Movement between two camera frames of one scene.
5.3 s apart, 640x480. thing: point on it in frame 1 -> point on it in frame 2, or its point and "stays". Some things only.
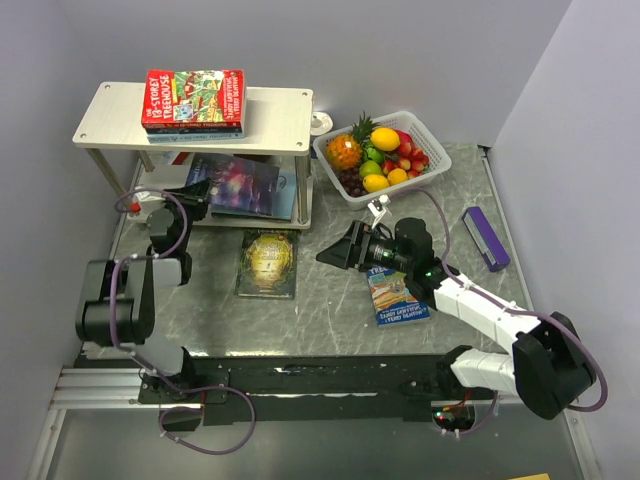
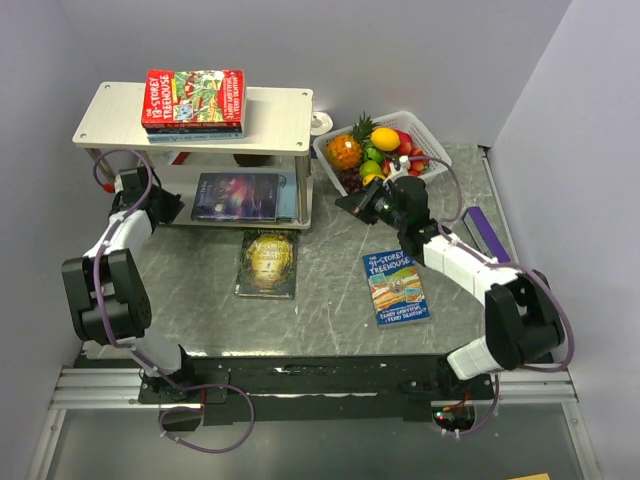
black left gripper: [194, 196] -> [174, 205]
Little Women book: [194, 130] stays
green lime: [370, 167] stays
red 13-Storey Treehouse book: [212, 98] stays
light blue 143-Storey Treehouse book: [196, 138] stays
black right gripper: [351, 253] -> [355, 203]
